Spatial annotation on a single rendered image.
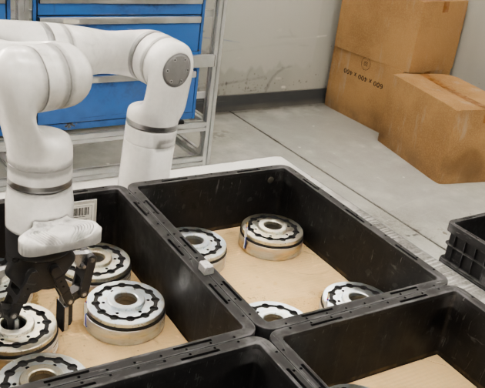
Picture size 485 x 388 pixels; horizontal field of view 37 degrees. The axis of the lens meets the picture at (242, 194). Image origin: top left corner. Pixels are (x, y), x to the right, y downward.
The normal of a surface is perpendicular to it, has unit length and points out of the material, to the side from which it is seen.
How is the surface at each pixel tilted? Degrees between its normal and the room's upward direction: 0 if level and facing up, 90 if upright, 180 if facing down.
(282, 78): 90
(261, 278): 0
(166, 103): 92
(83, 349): 0
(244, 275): 0
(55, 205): 82
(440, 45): 91
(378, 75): 88
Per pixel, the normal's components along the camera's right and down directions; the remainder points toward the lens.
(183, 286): -0.85, 0.12
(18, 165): -0.47, 0.33
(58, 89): 0.72, 0.40
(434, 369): 0.12, -0.90
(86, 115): 0.53, 0.42
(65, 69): 0.70, -0.11
